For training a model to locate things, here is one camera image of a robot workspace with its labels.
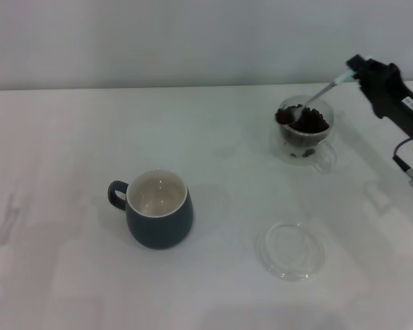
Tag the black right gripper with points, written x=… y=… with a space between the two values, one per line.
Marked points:
x=389 y=93

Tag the dark roasted coffee beans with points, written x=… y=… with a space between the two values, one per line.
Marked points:
x=309 y=118

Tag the dark blue ceramic mug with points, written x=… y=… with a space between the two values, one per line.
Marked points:
x=158 y=230

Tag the clear glass saucer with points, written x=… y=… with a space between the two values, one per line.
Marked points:
x=296 y=271
x=273 y=148

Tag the clear double-wall glass cup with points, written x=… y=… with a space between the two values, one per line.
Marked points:
x=325 y=161

